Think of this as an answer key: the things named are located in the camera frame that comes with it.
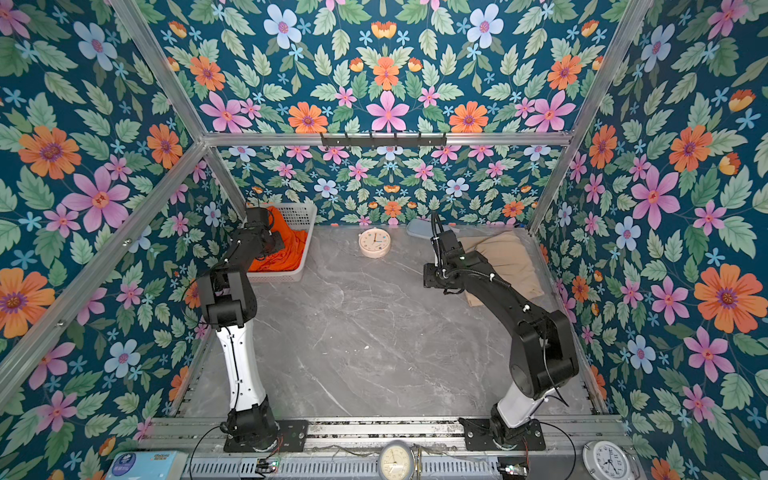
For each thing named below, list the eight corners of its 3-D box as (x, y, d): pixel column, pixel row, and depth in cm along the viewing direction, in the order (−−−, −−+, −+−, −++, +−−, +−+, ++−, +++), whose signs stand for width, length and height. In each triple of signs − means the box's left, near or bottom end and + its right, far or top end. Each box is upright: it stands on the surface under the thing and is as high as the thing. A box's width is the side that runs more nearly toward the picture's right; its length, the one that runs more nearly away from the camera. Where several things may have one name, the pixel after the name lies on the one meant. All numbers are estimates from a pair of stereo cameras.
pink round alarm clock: (357, 258, 112) (356, 253, 110) (361, 232, 121) (360, 227, 118) (389, 258, 112) (389, 253, 110) (391, 232, 121) (390, 227, 118)
